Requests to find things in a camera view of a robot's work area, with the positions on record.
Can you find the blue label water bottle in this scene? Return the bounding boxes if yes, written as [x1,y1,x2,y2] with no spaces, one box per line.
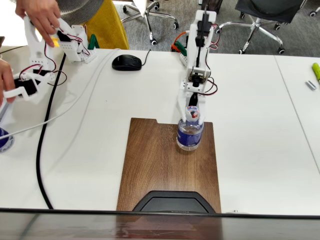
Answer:
[176,104,205,152]

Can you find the white leader arm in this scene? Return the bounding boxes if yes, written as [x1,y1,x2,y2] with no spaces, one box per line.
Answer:
[2,16,98,105]

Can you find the person right hand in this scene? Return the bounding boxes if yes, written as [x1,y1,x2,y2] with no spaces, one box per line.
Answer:
[0,59,16,107]

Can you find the green clamp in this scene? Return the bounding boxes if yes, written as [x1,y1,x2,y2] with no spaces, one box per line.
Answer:
[173,41,189,57]
[87,33,100,50]

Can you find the brown wooden board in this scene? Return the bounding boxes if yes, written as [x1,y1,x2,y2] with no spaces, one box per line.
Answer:
[116,117,222,214]

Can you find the black computer mouse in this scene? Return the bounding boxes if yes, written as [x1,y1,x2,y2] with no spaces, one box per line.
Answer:
[111,54,143,72]

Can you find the black monitor stand base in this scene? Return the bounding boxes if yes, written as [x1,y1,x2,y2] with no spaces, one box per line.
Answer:
[131,190,216,214]

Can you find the white office chair base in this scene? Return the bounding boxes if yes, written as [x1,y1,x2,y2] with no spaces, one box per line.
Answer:
[121,0,180,46]

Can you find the person in yellow skirt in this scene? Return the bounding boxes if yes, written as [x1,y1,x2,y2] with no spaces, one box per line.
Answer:
[56,0,130,50]

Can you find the grey staple strip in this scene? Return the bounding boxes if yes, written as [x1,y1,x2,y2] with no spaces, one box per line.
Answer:
[304,80,318,91]

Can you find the black seat office chair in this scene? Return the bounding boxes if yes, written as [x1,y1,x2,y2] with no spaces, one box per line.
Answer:
[217,0,310,55]

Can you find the yellow green marker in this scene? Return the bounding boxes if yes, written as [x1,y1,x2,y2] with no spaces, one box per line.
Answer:
[311,62,320,82]

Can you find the office chair wheel leg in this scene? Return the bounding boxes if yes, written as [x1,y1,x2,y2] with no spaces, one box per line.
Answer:
[309,0,320,18]

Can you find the black computer monitor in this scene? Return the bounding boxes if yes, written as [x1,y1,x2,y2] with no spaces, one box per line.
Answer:
[0,206,320,240]

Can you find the blue and white cup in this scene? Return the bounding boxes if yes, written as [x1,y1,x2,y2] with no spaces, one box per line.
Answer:
[0,127,15,153]

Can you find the wrist camera on white mount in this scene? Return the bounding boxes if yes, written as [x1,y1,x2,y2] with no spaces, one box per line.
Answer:
[187,65,211,88]

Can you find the black camera cable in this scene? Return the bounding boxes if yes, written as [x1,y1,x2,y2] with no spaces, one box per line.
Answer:
[194,4,208,68]

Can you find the orange cable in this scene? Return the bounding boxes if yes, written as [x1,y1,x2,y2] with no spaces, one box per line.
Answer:
[171,30,191,52]

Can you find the thin black mouse cable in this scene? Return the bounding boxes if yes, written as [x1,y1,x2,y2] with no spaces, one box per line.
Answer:
[140,48,152,67]

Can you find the thick black cable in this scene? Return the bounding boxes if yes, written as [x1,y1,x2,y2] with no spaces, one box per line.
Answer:
[35,52,67,210]

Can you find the white cable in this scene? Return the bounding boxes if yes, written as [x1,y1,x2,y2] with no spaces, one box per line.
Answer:
[0,48,121,140]

